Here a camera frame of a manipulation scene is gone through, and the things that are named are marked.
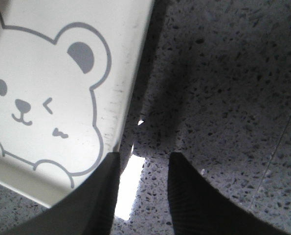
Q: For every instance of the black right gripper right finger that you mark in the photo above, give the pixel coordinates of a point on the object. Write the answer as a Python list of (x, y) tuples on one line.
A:
[(197, 208)]

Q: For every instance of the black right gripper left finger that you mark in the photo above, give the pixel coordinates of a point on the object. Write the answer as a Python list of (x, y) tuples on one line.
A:
[(88, 210)]

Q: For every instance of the cream bear serving tray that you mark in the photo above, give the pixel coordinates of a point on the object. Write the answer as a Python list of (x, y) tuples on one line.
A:
[(67, 72)]

